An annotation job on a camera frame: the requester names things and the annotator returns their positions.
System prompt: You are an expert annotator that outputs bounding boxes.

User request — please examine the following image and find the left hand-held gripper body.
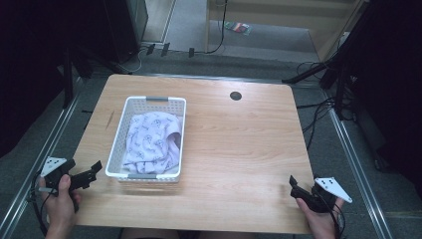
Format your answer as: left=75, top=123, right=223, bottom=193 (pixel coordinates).
left=40, top=156, right=77, bottom=197

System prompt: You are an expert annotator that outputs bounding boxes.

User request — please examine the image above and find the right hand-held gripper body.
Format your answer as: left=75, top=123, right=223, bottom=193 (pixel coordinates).
left=311, top=176, right=353, bottom=214

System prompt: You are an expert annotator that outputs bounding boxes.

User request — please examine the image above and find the person's right hand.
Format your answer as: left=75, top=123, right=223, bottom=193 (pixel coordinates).
left=296, top=197, right=345, bottom=239

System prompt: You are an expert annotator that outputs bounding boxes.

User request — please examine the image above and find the person's left hand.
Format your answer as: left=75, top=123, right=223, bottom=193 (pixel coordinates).
left=38, top=173, right=83, bottom=234

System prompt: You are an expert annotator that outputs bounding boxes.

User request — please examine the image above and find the white plastic basket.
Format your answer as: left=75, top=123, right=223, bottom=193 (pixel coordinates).
left=105, top=96, right=188, bottom=184

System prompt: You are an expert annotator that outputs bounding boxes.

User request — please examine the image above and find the light purple printed cloth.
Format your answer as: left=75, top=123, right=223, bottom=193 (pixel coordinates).
left=121, top=111, right=183, bottom=174

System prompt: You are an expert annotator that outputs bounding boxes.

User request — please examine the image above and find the black tripod stand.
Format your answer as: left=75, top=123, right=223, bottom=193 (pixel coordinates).
left=281, top=0, right=379, bottom=121

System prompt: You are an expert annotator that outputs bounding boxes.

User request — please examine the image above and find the dark cabinet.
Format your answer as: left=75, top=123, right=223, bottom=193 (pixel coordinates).
left=101, top=0, right=149, bottom=65

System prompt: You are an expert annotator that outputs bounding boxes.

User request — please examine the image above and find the colourful packet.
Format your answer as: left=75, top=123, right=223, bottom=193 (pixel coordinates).
left=224, top=21, right=253, bottom=37

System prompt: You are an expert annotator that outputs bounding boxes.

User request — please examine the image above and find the light wooden shelf unit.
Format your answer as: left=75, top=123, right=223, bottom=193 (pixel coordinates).
left=204, top=0, right=370, bottom=63

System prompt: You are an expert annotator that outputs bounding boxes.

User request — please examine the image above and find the metal floor rail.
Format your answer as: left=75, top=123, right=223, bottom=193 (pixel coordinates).
left=327, top=109, right=395, bottom=239
left=0, top=94, right=82, bottom=239

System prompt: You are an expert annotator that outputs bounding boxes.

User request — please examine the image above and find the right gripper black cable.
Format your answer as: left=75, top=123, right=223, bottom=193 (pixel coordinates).
left=316, top=190, right=346, bottom=239

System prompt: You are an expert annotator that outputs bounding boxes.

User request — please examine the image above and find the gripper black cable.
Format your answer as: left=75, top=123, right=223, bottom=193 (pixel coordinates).
left=316, top=190, right=346, bottom=239
left=28, top=170, right=54, bottom=237

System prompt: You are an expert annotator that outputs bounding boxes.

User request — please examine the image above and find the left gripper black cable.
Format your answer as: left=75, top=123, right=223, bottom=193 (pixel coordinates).
left=28, top=170, right=54, bottom=237

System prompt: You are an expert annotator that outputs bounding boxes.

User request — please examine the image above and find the bundle of black cables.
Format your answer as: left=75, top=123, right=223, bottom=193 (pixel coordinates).
left=295, top=60, right=336, bottom=151

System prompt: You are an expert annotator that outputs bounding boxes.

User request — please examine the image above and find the white cable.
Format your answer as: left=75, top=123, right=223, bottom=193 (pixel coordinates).
left=117, top=48, right=148, bottom=75

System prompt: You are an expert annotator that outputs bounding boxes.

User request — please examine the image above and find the black hanging cable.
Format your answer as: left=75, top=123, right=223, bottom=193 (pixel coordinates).
left=204, top=0, right=230, bottom=55

